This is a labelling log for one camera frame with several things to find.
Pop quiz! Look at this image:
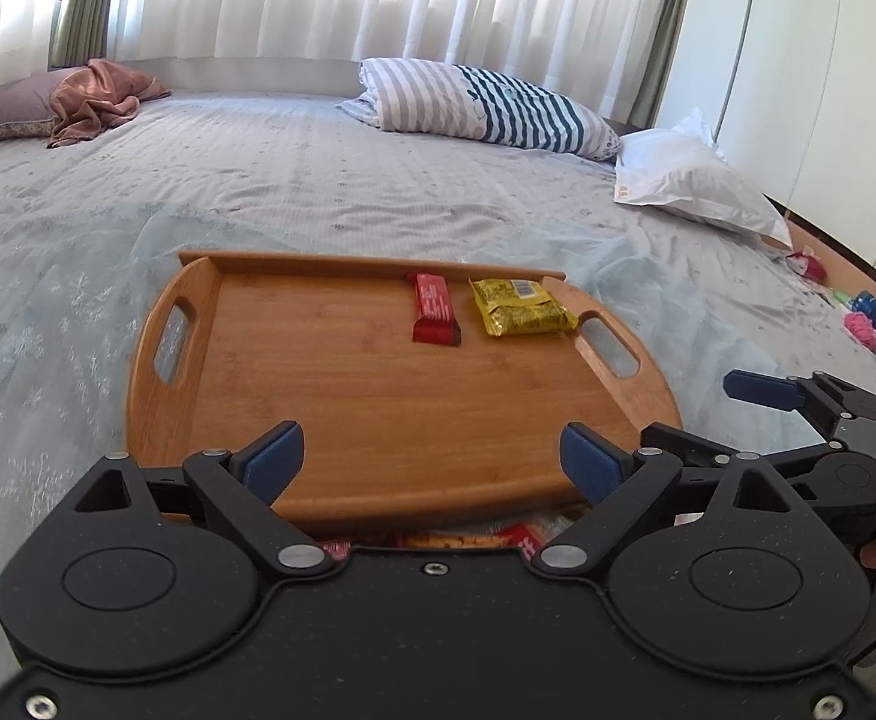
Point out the striped pillow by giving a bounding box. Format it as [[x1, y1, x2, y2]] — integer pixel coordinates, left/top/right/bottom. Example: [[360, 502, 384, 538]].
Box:
[[340, 59, 620, 163]]

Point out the wooden serving tray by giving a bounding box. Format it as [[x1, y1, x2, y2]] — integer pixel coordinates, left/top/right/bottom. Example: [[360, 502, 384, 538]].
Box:
[[125, 250, 680, 535]]

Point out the white sheer curtain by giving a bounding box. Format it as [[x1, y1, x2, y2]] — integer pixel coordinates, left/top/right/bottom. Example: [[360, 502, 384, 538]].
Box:
[[0, 0, 684, 125]]

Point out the green drape left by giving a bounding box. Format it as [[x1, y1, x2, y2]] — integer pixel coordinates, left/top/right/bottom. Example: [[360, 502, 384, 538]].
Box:
[[49, 0, 111, 68]]

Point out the pink yarn toy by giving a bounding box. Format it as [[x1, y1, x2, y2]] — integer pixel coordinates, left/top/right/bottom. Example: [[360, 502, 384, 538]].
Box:
[[843, 312, 876, 351]]

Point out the white pillow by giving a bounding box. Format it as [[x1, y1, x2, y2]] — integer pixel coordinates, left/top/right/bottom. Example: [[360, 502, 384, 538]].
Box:
[[614, 107, 791, 247]]

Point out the purple pillow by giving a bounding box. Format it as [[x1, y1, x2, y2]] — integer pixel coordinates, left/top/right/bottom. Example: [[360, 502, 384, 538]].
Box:
[[0, 67, 77, 141]]

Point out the white wardrobe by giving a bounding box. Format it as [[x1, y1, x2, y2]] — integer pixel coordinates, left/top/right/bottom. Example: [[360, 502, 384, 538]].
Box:
[[656, 0, 876, 266]]

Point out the yellow snack packet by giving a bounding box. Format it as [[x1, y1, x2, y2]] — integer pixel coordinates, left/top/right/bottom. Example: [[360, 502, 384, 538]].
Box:
[[470, 278, 578, 338]]

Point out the blue toy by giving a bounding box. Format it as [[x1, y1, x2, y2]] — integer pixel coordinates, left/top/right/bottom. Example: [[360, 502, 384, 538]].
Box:
[[850, 291, 876, 330]]

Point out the red white small pouch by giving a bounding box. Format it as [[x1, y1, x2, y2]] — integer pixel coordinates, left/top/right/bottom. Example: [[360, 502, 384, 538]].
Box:
[[785, 249, 829, 284]]

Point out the red snack bar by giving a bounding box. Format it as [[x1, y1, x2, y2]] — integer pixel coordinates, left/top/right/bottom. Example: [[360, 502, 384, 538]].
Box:
[[409, 273, 461, 346]]

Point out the pink blanket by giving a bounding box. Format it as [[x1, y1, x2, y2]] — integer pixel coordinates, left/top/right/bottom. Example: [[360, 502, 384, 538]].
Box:
[[47, 59, 171, 148]]

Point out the light blue bed sheet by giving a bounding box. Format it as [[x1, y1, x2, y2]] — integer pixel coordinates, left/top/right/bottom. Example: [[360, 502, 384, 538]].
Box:
[[0, 94, 876, 684]]

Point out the green drape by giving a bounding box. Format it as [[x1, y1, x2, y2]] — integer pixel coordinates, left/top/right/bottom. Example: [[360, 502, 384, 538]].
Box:
[[49, 0, 111, 68], [625, 0, 687, 128]]

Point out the green drape right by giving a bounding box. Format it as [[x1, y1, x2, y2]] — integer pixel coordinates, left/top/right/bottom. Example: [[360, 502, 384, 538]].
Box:
[[625, 0, 687, 128]]

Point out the white red snack packet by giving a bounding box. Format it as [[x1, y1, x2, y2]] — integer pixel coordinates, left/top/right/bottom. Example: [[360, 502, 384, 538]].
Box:
[[495, 520, 550, 561]]

